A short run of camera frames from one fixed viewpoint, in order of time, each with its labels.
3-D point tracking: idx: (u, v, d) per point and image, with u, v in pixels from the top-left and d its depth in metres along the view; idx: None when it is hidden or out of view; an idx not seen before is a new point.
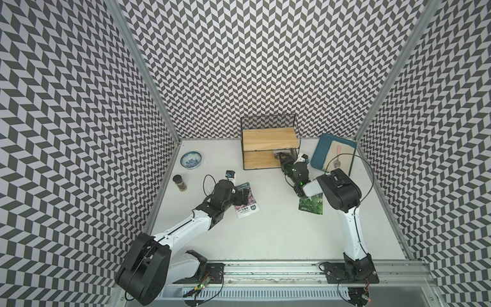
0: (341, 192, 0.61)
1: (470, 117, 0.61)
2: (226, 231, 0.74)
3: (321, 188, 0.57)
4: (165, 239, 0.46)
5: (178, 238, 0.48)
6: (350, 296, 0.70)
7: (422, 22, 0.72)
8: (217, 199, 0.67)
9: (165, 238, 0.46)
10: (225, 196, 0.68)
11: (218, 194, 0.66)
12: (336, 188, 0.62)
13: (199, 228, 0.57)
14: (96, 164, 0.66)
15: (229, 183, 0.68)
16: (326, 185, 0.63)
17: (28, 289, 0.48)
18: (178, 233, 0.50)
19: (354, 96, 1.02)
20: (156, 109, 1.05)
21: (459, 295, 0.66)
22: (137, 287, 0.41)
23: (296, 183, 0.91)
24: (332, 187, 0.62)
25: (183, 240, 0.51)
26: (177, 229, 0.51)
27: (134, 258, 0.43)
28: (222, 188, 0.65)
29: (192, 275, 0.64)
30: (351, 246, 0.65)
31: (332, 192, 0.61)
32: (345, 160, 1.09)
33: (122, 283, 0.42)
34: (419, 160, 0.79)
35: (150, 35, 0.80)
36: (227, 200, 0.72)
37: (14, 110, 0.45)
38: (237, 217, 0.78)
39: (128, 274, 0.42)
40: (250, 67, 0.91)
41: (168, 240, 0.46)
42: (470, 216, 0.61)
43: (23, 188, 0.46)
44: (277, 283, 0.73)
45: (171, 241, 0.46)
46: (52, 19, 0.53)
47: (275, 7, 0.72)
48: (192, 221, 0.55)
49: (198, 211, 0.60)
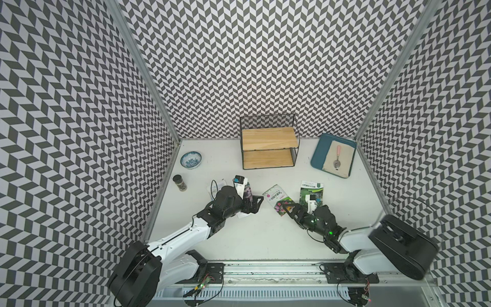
0: (415, 254, 0.44)
1: (470, 117, 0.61)
2: (227, 233, 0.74)
3: (384, 249, 0.47)
4: (159, 249, 0.46)
5: (172, 249, 0.47)
6: (350, 296, 0.70)
7: (423, 21, 0.72)
8: (219, 209, 0.64)
9: (158, 249, 0.46)
10: (226, 205, 0.65)
11: (218, 204, 0.64)
12: (406, 251, 0.44)
13: (197, 238, 0.56)
14: (96, 164, 0.66)
15: (232, 191, 0.65)
16: (391, 249, 0.45)
17: (28, 289, 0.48)
18: (171, 243, 0.48)
19: (354, 96, 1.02)
20: (156, 109, 1.04)
21: (459, 295, 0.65)
22: (126, 295, 0.41)
23: (325, 233, 0.72)
24: (400, 249, 0.45)
25: (180, 250, 0.51)
26: (172, 238, 0.50)
27: (126, 265, 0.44)
28: (224, 197, 0.62)
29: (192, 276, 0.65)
30: (363, 265, 0.61)
31: (404, 254, 0.44)
32: (344, 158, 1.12)
33: (112, 289, 0.42)
34: (419, 160, 0.79)
35: (150, 35, 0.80)
36: (229, 209, 0.68)
37: (14, 110, 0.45)
38: (234, 219, 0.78)
39: (119, 280, 0.42)
40: (250, 67, 0.91)
41: (161, 251, 0.45)
42: (470, 216, 0.61)
43: (23, 188, 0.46)
44: (277, 283, 0.73)
45: (162, 252, 0.45)
46: (52, 19, 0.53)
47: (275, 7, 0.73)
48: (188, 231, 0.54)
49: (197, 219, 0.59)
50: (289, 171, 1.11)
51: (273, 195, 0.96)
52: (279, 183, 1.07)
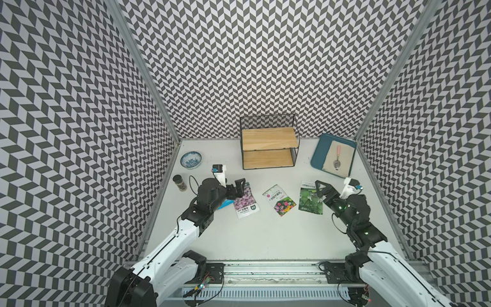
0: None
1: (470, 118, 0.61)
2: (218, 228, 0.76)
3: None
4: (146, 268, 0.43)
5: (160, 265, 0.45)
6: (350, 296, 0.70)
7: (423, 21, 0.72)
8: (204, 203, 0.61)
9: (145, 268, 0.43)
10: (211, 198, 0.62)
11: (202, 199, 0.61)
12: None
13: (186, 242, 0.54)
14: (96, 164, 0.66)
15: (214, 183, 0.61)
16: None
17: (28, 289, 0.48)
18: (158, 258, 0.46)
19: (354, 96, 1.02)
20: (156, 109, 1.04)
21: (459, 295, 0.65)
22: None
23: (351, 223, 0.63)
24: None
25: (170, 260, 0.49)
26: (158, 252, 0.47)
27: (116, 294, 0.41)
28: (207, 190, 0.58)
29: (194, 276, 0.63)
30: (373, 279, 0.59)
31: None
32: (344, 158, 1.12)
33: None
34: (419, 160, 0.79)
35: (150, 35, 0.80)
36: (215, 201, 0.66)
37: (14, 110, 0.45)
38: (221, 212, 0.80)
39: None
40: (250, 67, 0.91)
41: (149, 270, 0.43)
42: (470, 216, 0.61)
43: (23, 188, 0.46)
44: (277, 283, 0.73)
45: (151, 271, 0.43)
46: (52, 19, 0.53)
47: (275, 7, 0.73)
48: (174, 239, 0.50)
49: (183, 222, 0.55)
50: (289, 171, 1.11)
51: (273, 194, 0.96)
52: (279, 183, 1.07)
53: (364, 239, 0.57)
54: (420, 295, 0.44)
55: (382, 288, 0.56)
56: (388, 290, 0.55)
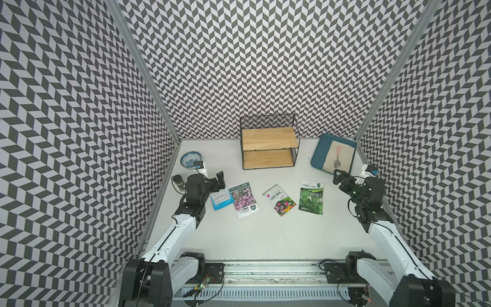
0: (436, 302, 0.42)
1: (470, 117, 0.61)
2: (212, 225, 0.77)
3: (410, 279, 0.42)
4: (157, 255, 0.44)
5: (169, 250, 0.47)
6: (350, 296, 0.70)
7: (423, 21, 0.72)
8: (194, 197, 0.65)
9: (156, 255, 0.44)
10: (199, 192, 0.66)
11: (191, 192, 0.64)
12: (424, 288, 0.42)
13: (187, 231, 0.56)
14: (96, 164, 0.66)
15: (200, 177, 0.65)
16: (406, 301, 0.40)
17: (28, 289, 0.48)
18: (167, 244, 0.48)
19: (354, 96, 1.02)
20: (156, 109, 1.04)
21: (459, 295, 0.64)
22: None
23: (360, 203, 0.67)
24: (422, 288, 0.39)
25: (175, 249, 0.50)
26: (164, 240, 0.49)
27: (132, 286, 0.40)
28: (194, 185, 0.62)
29: (195, 274, 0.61)
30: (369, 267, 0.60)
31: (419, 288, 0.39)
32: (344, 158, 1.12)
33: None
34: (419, 160, 0.79)
35: (150, 35, 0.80)
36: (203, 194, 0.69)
37: (14, 110, 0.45)
38: (213, 209, 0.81)
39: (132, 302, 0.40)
40: (250, 67, 0.91)
41: (160, 255, 0.45)
42: (470, 216, 0.61)
43: (23, 188, 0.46)
44: (277, 283, 0.73)
45: (163, 256, 0.44)
46: (52, 19, 0.53)
47: (275, 7, 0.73)
48: (177, 228, 0.53)
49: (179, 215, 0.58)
50: (289, 171, 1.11)
51: (273, 194, 0.96)
52: (279, 183, 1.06)
53: (368, 215, 0.59)
54: (403, 262, 0.45)
55: (373, 274, 0.56)
56: (378, 275, 0.55)
